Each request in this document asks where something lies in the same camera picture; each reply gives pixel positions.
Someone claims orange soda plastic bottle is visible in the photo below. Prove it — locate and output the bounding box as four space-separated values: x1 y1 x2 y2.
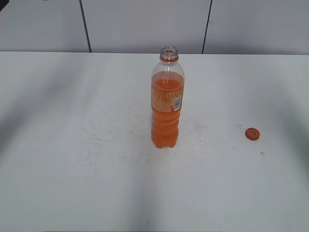
151 45 185 148

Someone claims orange bottle cap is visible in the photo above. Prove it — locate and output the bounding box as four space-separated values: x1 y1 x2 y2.
245 128 260 141

